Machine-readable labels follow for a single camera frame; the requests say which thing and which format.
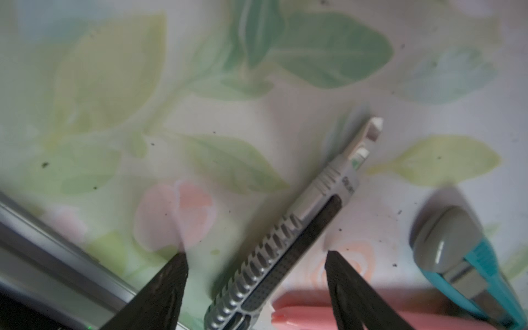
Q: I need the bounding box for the grey slim utility knife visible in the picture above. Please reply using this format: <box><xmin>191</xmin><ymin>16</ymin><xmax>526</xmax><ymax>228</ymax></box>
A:
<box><xmin>203</xmin><ymin>116</ymin><xmax>384</xmax><ymax>329</ymax></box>

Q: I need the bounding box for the teal utility knife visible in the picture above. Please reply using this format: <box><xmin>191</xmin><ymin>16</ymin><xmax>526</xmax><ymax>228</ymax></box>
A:
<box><xmin>412</xmin><ymin>206</ymin><xmax>527</xmax><ymax>329</ymax></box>

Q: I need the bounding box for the pink utility knife left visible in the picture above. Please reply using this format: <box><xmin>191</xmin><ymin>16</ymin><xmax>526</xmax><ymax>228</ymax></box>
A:
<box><xmin>271</xmin><ymin>291</ymin><xmax>494</xmax><ymax>329</ymax></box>

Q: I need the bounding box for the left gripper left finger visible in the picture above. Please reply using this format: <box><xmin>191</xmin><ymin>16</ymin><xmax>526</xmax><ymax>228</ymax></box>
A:
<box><xmin>101</xmin><ymin>253</ymin><xmax>188</xmax><ymax>330</ymax></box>

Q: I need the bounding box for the aluminium front rail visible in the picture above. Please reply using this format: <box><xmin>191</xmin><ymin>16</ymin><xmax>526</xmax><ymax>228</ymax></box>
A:
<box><xmin>1</xmin><ymin>194</ymin><xmax>140</xmax><ymax>327</ymax></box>

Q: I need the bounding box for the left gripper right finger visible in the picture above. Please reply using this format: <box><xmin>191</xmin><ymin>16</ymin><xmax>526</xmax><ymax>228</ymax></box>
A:
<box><xmin>324</xmin><ymin>250</ymin><xmax>413</xmax><ymax>330</ymax></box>

